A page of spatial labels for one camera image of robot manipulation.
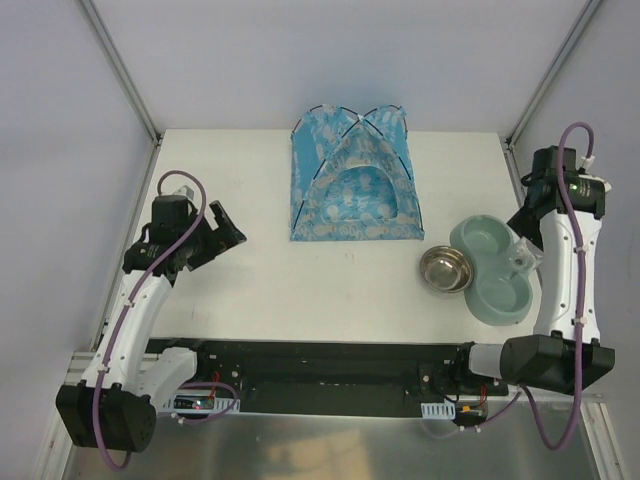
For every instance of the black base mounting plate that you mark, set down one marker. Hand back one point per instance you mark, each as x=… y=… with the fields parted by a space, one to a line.
x=371 y=380

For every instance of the blue snowman pet tent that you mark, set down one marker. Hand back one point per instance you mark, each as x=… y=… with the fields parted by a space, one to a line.
x=350 y=185

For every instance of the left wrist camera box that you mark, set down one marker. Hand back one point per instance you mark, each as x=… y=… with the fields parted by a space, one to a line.
x=185 y=191

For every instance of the thin black tent pole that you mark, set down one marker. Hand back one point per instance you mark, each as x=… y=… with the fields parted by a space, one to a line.
x=350 y=130

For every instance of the aluminium front rail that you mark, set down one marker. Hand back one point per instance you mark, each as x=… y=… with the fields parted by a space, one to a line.
x=80 y=361

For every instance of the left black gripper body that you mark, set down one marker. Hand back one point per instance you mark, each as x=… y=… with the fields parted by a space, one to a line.
x=215 y=240

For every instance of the blue snowman tent mat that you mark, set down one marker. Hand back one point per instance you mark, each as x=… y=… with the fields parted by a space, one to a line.
x=361 y=193

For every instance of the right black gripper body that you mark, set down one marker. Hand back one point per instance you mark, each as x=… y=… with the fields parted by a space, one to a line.
x=523 y=226

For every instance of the right aluminium frame post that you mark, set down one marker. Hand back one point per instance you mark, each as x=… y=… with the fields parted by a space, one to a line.
x=566 y=50

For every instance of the clear plastic water bottle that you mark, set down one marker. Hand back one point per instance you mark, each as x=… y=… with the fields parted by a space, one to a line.
x=524 y=257

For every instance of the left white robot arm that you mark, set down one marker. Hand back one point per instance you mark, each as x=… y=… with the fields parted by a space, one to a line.
x=115 y=404

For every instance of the aluminium frame post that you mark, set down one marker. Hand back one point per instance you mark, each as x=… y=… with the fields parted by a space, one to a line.
x=99 y=29
x=566 y=50

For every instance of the stainless steel bowl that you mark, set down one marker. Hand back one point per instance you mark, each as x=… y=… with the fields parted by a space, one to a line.
x=446 y=269

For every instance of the left aluminium frame post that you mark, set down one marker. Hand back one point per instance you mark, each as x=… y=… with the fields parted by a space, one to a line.
x=99 y=29

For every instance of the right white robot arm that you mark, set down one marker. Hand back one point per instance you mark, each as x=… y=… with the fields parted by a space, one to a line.
x=562 y=216

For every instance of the green double pet bowl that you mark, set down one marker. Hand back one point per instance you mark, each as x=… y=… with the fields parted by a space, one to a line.
x=497 y=295

